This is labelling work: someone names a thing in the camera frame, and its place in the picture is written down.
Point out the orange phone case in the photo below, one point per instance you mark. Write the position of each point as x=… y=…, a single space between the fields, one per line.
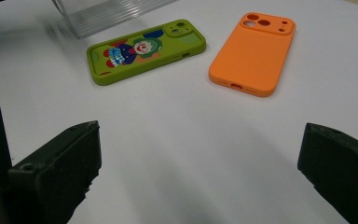
x=248 y=59

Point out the clear plastic tray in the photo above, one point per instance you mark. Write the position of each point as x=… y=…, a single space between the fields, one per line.
x=105 y=15

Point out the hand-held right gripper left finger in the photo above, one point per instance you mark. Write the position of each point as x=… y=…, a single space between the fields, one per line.
x=52 y=174

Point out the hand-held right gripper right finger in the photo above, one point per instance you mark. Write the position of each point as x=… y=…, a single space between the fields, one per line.
x=341 y=168

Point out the green cartoon phone case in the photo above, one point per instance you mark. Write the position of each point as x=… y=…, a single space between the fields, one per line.
x=143 y=51

